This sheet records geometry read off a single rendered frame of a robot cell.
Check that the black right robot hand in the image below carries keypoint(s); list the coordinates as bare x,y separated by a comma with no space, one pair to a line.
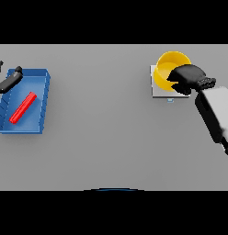
188,76

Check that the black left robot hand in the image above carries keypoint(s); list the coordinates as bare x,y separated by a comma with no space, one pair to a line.
9,82

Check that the yellow bowl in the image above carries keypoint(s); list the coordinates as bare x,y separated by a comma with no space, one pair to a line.
168,69

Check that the red beaker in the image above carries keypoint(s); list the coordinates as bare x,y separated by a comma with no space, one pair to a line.
23,107

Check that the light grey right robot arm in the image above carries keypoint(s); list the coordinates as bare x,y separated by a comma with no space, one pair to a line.
215,114

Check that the pale square measuring scale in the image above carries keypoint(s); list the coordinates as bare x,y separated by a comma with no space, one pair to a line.
168,93

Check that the blue tray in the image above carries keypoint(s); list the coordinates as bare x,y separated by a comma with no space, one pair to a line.
24,101

